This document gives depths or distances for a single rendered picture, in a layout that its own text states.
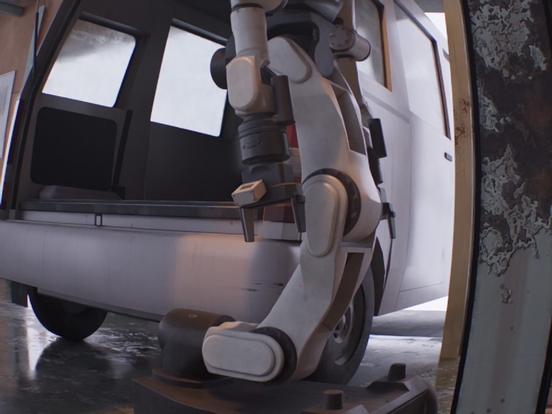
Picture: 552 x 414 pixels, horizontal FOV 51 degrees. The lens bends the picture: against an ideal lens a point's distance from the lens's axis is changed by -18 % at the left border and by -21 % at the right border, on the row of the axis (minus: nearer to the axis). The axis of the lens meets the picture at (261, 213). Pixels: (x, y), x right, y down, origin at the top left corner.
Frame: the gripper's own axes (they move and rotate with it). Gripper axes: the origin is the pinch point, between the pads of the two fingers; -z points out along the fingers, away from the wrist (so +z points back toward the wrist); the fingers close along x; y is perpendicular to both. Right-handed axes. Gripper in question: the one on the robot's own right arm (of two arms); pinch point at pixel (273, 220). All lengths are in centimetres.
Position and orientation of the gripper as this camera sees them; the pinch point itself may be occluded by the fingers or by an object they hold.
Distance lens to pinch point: 127.3
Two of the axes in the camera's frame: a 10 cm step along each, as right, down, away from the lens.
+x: 8.3, -1.7, -5.3
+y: 5.4, 0.6, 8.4
